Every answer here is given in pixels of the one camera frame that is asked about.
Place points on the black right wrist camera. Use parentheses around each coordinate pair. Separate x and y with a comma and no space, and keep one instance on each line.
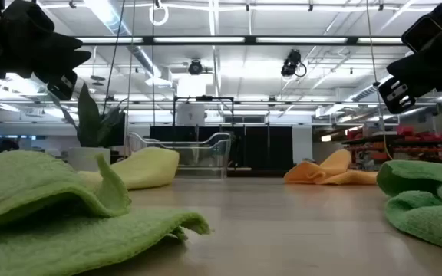
(395,96)

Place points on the clear plastic bin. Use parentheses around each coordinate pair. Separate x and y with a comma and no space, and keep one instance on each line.
(205,153)

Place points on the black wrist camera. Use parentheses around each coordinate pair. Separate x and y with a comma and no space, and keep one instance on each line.
(395,96)
(61,85)

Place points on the black overhead rig beam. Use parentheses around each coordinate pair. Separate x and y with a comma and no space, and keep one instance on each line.
(148,40)

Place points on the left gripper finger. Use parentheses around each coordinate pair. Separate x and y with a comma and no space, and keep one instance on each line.
(69,43)
(73,59)

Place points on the lime green microfiber towel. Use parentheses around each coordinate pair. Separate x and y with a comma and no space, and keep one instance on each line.
(52,245)

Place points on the shelf with red bins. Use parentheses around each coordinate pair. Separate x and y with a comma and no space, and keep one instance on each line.
(416,147)

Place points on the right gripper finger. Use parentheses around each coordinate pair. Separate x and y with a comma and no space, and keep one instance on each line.
(407,68)
(422,86)

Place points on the dark green microfiber towel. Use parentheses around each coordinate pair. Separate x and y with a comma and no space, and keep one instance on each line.
(428,222)

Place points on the round black ceiling fixture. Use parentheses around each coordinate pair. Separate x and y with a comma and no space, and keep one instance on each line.
(195,67)

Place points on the yellow microfiber towel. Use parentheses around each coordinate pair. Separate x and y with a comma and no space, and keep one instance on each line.
(148,168)

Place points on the artificial plant in white pot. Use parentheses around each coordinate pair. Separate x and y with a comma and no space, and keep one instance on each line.
(90,126)

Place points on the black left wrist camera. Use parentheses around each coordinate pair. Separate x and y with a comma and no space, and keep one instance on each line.
(61,85)

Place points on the black overhead camera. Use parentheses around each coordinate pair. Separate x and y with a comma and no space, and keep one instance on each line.
(291,63)

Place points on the orange microfiber towel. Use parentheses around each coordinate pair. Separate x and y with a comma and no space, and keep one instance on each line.
(336,168)

